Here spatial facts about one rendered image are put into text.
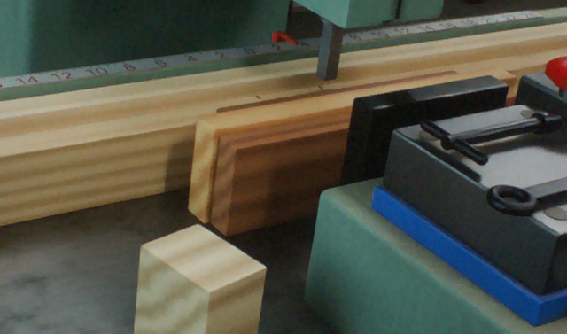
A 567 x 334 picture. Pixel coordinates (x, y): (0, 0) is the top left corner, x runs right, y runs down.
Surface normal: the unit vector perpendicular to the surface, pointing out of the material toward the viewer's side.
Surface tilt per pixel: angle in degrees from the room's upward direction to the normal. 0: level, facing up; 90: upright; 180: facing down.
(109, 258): 0
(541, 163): 0
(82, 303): 0
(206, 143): 90
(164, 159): 90
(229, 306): 90
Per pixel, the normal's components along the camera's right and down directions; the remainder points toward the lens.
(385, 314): -0.81, 0.16
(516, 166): 0.13, -0.90
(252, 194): 0.58, 0.42
